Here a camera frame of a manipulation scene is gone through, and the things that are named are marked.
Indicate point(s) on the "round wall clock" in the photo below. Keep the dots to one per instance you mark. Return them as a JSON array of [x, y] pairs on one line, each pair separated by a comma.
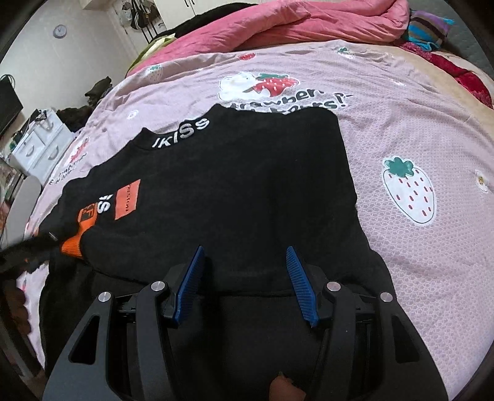
[[60, 31]]

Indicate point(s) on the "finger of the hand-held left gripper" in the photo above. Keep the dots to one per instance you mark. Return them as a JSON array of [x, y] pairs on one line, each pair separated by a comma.
[[42, 242]]

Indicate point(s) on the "grey quilted pillow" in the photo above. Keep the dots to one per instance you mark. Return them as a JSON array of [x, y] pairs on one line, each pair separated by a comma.
[[472, 42]]

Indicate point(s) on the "red cloth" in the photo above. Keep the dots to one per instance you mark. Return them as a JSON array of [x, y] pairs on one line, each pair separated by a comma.
[[467, 75]]

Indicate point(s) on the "green yellow cloth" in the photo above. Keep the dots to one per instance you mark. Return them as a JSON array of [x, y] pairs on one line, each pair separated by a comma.
[[154, 50]]

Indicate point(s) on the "pink strawberry print bed sheet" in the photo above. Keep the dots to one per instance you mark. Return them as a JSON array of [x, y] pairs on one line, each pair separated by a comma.
[[424, 135]]

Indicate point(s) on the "black monitor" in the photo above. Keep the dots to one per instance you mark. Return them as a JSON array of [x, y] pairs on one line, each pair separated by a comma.
[[9, 104]]

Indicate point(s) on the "olive jacket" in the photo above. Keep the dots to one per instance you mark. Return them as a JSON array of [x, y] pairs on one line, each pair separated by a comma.
[[98, 90]]

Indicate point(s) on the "black blanket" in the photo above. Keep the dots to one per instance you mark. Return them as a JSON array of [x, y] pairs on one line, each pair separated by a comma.
[[208, 17]]

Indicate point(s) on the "hanging dark bags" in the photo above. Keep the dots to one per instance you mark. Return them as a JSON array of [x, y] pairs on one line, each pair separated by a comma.
[[139, 13]]

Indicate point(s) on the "pink quilt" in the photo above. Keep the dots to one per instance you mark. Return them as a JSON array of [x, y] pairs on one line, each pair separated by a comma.
[[289, 27]]

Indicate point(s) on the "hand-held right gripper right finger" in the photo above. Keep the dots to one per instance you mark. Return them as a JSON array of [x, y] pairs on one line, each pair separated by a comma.
[[301, 285]]

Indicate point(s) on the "person's left hand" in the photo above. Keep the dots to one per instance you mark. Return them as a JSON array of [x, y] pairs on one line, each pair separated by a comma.
[[15, 308]]

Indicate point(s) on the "person's right hand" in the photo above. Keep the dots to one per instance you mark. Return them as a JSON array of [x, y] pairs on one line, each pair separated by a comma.
[[283, 387]]

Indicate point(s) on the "colourful striped cloth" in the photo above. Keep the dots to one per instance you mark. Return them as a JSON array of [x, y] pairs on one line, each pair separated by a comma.
[[424, 31]]

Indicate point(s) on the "tan fleece blanket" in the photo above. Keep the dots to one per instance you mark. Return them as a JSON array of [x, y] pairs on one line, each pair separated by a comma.
[[457, 98]]

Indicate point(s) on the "white drawer cabinet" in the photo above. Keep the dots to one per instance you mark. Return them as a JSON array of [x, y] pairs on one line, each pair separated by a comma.
[[42, 142]]

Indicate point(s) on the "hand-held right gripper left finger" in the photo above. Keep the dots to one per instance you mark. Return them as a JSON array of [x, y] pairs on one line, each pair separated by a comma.
[[190, 281]]

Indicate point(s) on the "black sweater with orange patches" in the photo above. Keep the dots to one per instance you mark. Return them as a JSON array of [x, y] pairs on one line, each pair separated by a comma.
[[231, 192]]

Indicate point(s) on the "black clothes pile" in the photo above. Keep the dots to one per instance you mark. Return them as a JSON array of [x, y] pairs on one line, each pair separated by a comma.
[[75, 119]]

